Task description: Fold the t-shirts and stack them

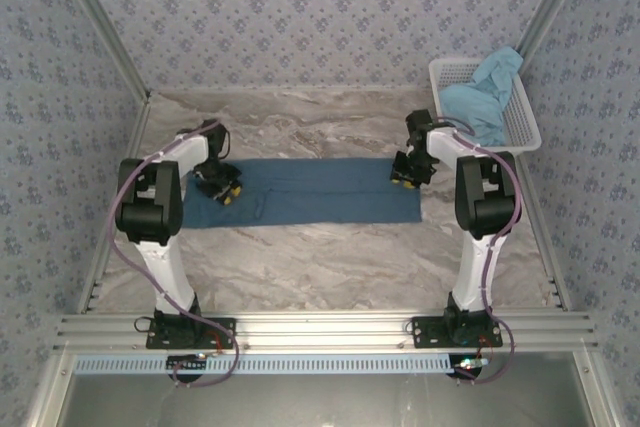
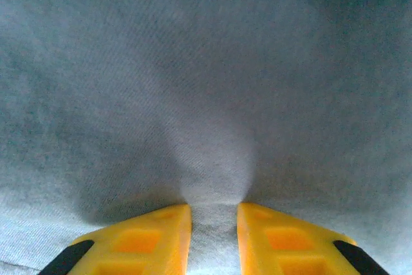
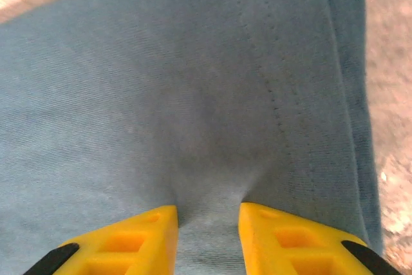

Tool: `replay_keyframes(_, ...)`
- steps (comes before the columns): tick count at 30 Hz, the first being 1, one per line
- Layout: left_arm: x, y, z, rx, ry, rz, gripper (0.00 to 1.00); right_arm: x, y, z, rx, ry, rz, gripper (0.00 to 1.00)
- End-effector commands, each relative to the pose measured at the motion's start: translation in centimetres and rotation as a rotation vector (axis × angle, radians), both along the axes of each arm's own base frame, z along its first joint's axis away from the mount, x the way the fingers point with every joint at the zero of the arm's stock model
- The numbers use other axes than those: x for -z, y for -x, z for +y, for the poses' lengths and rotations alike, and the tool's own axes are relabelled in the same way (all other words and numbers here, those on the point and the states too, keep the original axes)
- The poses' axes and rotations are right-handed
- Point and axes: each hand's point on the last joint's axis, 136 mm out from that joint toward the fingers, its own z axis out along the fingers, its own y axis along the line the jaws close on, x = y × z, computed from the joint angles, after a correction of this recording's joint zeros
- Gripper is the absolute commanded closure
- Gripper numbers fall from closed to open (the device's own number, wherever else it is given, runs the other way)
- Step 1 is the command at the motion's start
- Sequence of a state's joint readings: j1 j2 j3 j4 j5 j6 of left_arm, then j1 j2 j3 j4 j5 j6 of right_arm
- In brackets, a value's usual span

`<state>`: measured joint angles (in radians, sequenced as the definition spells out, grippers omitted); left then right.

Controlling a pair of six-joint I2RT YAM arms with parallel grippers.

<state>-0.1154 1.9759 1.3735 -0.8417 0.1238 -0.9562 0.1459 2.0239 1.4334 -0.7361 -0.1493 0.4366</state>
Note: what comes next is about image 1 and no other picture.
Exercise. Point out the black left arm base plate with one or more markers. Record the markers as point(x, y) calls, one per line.
point(220, 334)

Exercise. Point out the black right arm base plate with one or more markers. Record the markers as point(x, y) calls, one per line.
point(430, 334)

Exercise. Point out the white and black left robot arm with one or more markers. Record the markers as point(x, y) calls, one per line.
point(165, 257)

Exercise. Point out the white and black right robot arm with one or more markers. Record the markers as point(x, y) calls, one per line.
point(472, 267)

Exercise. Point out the light blue t-shirt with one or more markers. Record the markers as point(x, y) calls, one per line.
point(480, 102)

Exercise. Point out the dark blue t-shirt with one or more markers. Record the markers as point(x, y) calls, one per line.
point(310, 192)

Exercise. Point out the grey metal panel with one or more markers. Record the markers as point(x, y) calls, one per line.
point(320, 402)

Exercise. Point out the small circuit board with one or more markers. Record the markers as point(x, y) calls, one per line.
point(470, 366)
point(187, 363)

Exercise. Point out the white plastic basket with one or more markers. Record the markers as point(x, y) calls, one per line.
point(525, 117)

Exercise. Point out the aluminium frame cross rail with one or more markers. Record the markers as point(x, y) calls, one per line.
point(320, 329)

